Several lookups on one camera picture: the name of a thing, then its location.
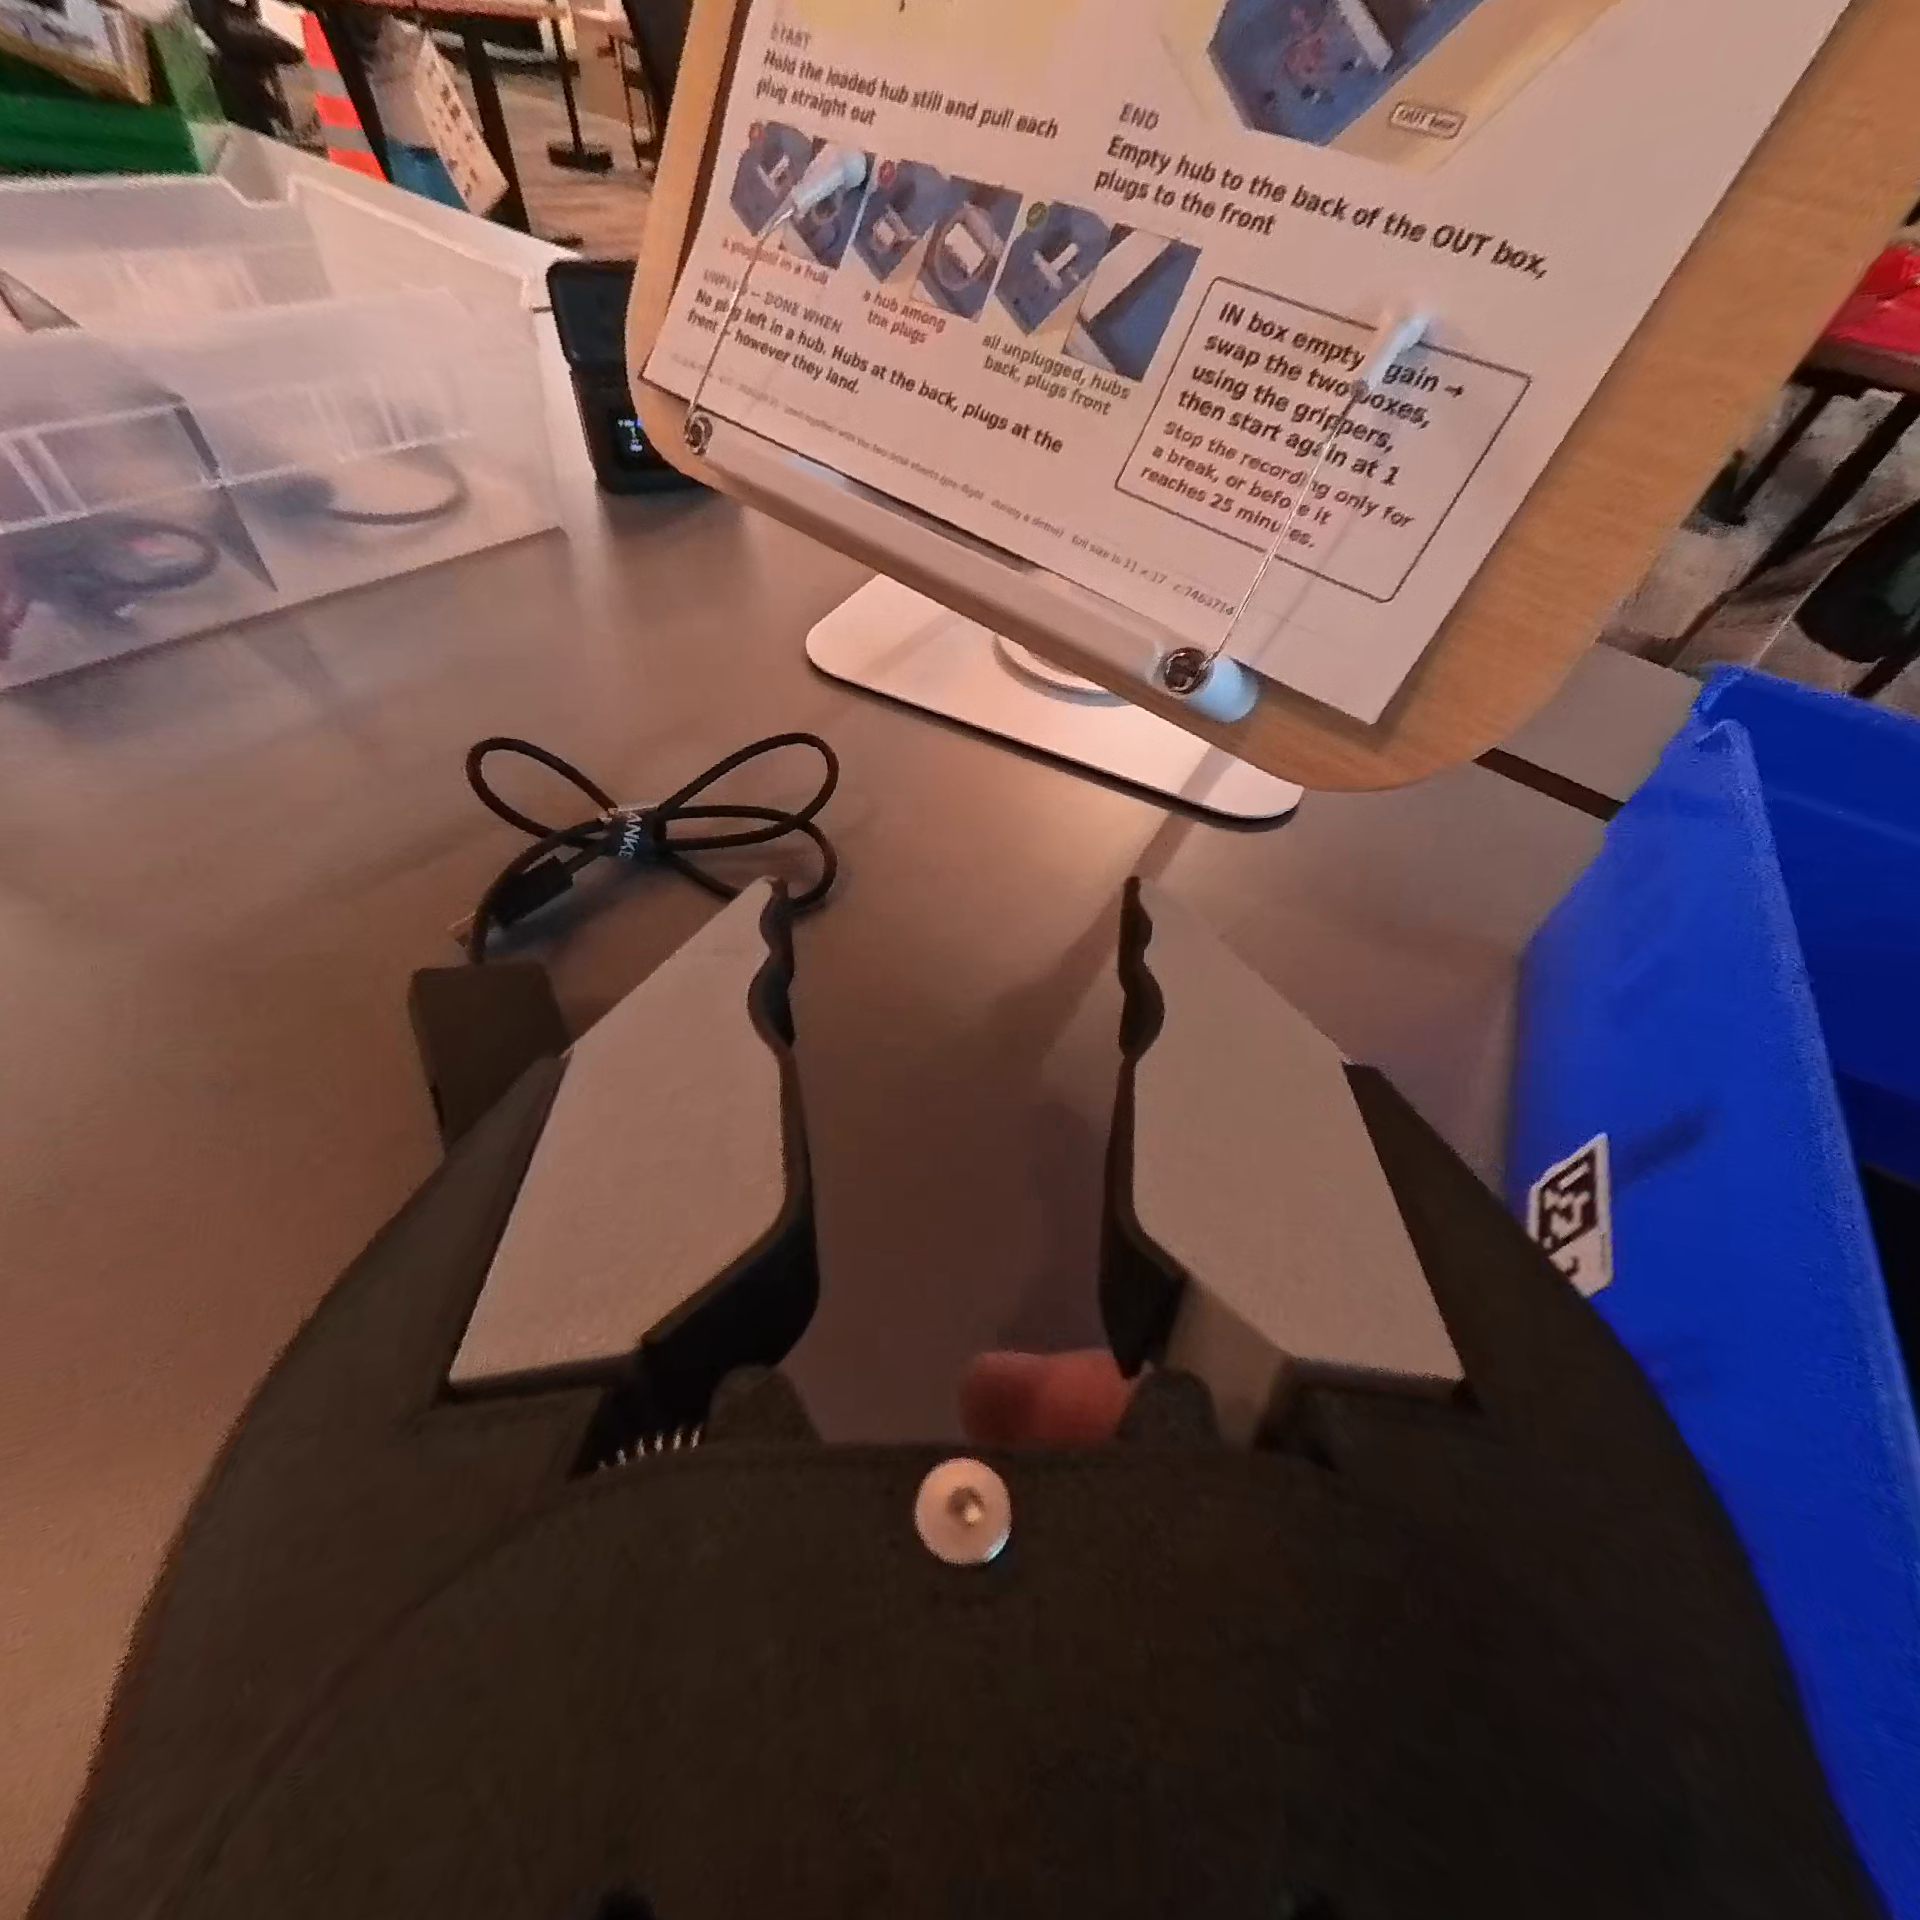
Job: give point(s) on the orange traffic cone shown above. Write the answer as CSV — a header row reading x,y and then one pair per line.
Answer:
x,y
342,106

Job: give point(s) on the small red bin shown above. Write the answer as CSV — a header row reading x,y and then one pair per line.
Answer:
x,y
1883,324

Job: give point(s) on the black screen device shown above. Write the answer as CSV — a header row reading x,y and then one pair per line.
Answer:
x,y
600,359

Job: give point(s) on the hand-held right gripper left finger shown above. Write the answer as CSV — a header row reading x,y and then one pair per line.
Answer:
x,y
662,1172

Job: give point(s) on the instruction sheet on wooden stand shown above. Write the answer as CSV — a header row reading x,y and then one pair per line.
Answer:
x,y
1682,422

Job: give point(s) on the clear plastic box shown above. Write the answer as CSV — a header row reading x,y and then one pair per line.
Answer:
x,y
300,375

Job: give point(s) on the green crate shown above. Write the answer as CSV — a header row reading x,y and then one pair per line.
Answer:
x,y
91,119

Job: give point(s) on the person's right hand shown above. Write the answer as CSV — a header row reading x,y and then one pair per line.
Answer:
x,y
1043,1397

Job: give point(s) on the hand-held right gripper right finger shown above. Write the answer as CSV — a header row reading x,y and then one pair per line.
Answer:
x,y
1261,1184

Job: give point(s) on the printed instruction sheet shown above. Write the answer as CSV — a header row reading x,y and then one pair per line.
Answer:
x,y
1050,346

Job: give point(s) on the blue plastic bin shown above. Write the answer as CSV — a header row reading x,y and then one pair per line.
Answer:
x,y
1724,1051

